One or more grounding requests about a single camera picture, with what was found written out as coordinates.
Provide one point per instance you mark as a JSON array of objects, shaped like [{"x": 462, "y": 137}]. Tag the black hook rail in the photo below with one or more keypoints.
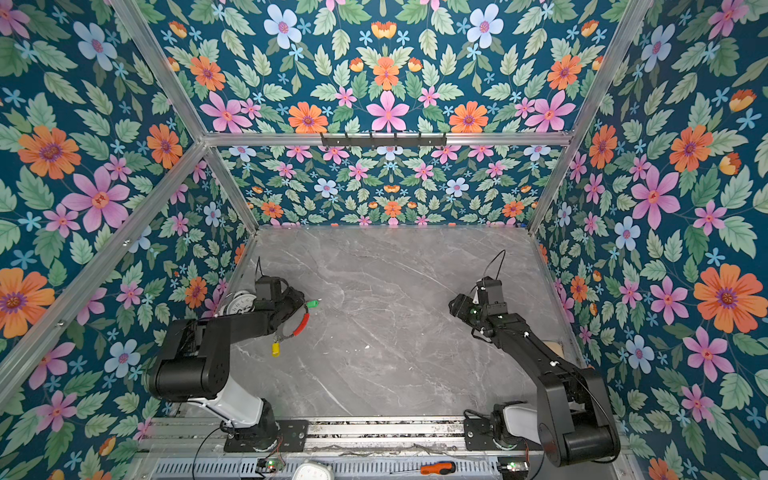
[{"x": 370, "y": 140}]

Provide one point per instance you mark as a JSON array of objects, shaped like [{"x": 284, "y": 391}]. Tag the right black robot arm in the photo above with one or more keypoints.
[{"x": 571, "y": 417}]

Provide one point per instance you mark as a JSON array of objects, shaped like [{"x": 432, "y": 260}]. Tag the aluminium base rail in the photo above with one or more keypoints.
[{"x": 348, "y": 436}]

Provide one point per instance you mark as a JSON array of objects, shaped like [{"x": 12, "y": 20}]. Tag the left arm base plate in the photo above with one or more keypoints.
[{"x": 284, "y": 435}]

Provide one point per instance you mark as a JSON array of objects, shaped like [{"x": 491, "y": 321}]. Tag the orange handled screwdriver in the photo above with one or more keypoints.
[{"x": 438, "y": 468}]

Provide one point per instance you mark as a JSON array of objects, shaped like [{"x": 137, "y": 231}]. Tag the small circuit board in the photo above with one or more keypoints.
[{"x": 270, "y": 465}]

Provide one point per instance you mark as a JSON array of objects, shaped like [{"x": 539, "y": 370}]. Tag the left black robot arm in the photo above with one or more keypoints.
[{"x": 193, "y": 365}]

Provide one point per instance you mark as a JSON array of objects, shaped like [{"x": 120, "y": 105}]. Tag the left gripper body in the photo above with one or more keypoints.
[{"x": 286, "y": 303}]

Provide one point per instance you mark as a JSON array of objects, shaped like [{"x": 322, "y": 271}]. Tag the wooden block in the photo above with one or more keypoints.
[{"x": 556, "y": 347}]

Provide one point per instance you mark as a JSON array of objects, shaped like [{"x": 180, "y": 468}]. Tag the red capped key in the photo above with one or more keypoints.
[{"x": 301, "y": 326}]

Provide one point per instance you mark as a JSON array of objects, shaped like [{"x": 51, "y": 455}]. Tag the white round alarm clock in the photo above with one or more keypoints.
[{"x": 242, "y": 302}]

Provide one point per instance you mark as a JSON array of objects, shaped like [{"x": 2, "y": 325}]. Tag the white square clock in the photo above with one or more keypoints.
[{"x": 310, "y": 470}]

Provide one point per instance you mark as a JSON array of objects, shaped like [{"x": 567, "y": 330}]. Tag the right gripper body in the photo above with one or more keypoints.
[{"x": 470, "y": 312}]

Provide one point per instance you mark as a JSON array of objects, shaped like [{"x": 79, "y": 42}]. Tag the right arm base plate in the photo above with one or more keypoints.
[{"x": 486, "y": 434}]

